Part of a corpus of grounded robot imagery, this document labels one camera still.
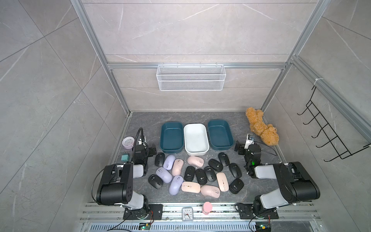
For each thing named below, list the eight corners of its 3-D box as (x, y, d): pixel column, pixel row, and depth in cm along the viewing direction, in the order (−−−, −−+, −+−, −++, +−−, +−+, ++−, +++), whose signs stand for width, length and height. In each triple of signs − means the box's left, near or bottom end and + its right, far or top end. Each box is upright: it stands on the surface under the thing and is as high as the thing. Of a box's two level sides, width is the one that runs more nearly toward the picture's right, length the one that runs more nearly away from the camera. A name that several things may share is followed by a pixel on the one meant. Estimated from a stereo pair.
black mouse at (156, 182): (146, 182, 85) (145, 180, 83) (152, 174, 88) (151, 172, 86) (159, 190, 82) (158, 189, 80) (164, 182, 85) (164, 180, 83)
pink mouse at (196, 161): (186, 162, 92) (186, 161, 90) (189, 155, 95) (189, 154, 94) (202, 168, 90) (203, 166, 88) (204, 160, 93) (205, 159, 91)
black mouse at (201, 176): (199, 186, 83) (199, 184, 81) (194, 171, 89) (194, 169, 87) (208, 183, 84) (208, 181, 82) (202, 168, 90) (202, 167, 88)
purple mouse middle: (154, 172, 89) (154, 171, 86) (161, 166, 91) (161, 164, 89) (167, 185, 84) (166, 184, 82) (174, 178, 87) (173, 176, 84)
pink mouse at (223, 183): (218, 191, 82) (219, 190, 80) (216, 173, 88) (216, 172, 87) (228, 191, 82) (229, 190, 80) (225, 173, 88) (226, 172, 87)
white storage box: (183, 156, 96) (183, 152, 91) (184, 128, 111) (183, 123, 106) (209, 156, 96) (210, 152, 91) (206, 128, 111) (207, 123, 106)
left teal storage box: (159, 153, 97) (157, 149, 93) (163, 126, 112) (162, 121, 108) (183, 153, 97) (183, 149, 93) (184, 126, 112) (184, 121, 108)
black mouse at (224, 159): (222, 167, 91) (223, 165, 90) (217, 154, 97) (218, 152, 95) (230, 165, 92) (231, 163, 90) (225, 152, 98) (225, 151, 96)
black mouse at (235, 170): (235, 179, 86) (236, 178, 84) (228, 165, 92) (228, 164, 90) (242, 176, 87) (244, 175, 85) (235, 163, 93) (236, 161, 91)
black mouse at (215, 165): (206, 165, 92) (206, 164, 90) (210, 158, 95) (211, 157, 93) (220, 174, 88) (220, 173, 86) (224, 167, 91) (224, 165, 90)
